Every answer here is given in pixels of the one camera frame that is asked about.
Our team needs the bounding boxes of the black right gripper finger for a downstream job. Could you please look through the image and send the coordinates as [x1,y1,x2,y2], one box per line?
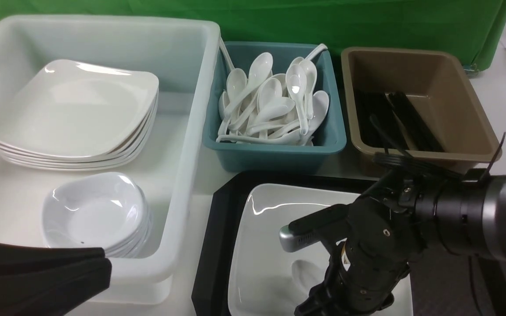
[0,258,112,316]

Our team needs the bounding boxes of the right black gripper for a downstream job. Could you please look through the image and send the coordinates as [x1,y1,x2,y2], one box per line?
[289,171,426,316]

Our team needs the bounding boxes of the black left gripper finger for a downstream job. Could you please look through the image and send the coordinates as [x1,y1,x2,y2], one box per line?
[0,243,105,276]

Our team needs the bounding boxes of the white ceramic soup spoon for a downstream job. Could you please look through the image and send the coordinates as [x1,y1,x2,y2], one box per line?
[291,259,325,295]

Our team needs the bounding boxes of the large white square plate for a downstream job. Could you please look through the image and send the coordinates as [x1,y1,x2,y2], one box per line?
[228,183,409,316]

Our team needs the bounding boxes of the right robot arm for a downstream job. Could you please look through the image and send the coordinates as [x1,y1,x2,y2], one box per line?
[0,169,506,316]

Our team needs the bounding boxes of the large white plastic bin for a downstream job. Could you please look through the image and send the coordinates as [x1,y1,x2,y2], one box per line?
[0,15,220,305]

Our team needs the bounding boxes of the black serving tray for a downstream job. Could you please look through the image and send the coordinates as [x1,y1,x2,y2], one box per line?
[192,171,506,316]

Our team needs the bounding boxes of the stack of white bowls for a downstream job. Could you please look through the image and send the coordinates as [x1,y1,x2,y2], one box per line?
[41,172,153,258]

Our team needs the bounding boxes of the teal plastic spoon bin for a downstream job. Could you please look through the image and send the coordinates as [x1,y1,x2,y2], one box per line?
[202,41,348,174]

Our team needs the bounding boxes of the black chopsticks in bin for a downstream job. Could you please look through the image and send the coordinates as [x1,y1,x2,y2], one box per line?
[354,90,444,152]

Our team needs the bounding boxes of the stack of white plates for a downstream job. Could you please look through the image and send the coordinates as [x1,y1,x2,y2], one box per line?
[0,59,160,171]

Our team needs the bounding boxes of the brown plastic chopstick bin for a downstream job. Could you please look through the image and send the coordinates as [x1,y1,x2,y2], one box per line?
[341,47,499,177]

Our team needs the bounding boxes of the pile of white spoons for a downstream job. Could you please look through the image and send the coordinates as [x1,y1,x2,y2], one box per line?
[216,40,331,146]

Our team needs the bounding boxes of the green cloth backdrop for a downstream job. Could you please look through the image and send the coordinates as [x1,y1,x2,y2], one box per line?
[0,0,506,70]

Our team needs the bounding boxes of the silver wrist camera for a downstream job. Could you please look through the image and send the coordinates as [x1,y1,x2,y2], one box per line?
[278,225,321,253]

